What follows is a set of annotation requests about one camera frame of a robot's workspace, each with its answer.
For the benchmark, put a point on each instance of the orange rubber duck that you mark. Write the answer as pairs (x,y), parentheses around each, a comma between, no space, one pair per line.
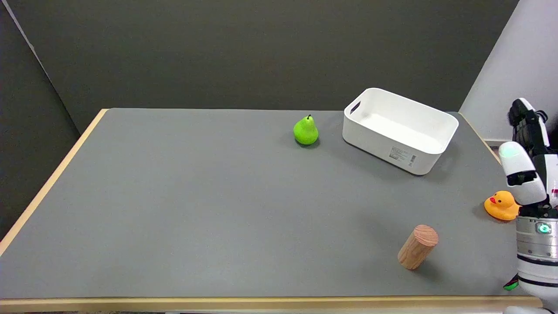
(501,206)

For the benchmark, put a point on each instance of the wooden cylinder block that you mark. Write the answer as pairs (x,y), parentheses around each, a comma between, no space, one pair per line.
(417,247)

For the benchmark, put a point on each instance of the white plastic storage bin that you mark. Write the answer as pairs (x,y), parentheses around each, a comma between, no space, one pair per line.
(399,131)

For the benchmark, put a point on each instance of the green toy pear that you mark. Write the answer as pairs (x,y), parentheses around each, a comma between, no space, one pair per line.
(305,131)

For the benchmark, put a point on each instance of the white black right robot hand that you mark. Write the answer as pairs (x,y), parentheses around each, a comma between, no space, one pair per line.
(525,187)

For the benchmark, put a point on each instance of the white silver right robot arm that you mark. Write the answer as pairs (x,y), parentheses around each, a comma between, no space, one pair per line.
(534,248)

